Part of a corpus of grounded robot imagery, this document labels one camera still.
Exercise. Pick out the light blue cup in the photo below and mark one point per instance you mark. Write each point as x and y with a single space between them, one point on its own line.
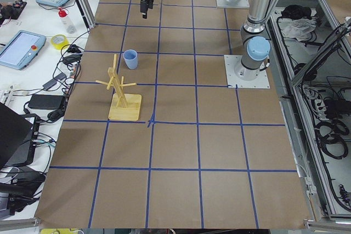
131 59

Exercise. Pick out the red cap squeeze bottle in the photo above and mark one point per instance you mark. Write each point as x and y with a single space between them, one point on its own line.
65 19

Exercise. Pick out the yellow tape roll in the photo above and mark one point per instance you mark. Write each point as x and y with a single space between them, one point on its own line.
59 42

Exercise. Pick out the near teach pendant tablet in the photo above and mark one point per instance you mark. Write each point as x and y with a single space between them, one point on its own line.
22 49

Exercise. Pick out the black power adapter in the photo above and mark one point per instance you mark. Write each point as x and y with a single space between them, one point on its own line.
46 102

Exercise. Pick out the white crumpled cloth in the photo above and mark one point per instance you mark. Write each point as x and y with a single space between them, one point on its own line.
300 29

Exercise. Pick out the black laptop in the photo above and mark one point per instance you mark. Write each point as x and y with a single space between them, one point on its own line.
18 133

